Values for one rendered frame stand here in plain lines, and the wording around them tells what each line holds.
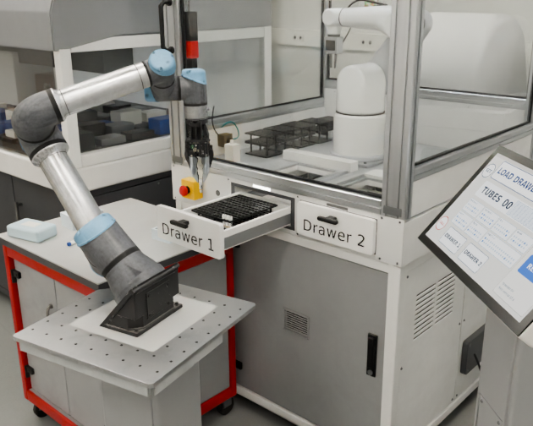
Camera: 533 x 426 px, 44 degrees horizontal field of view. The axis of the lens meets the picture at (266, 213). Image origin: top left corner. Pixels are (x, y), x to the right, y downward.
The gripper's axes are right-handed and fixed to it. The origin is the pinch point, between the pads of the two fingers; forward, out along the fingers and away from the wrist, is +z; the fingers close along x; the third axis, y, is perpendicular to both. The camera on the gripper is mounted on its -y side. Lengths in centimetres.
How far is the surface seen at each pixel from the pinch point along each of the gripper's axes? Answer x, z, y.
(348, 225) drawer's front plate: 46, 10, 22
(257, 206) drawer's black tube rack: 18.5, 9.0, 4.6
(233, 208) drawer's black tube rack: 10.8, 8.9, 6.0
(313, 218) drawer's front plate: 36.1, 10.8, 12.9
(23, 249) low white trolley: -60, 22, 4
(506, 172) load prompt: 78, -15, 59
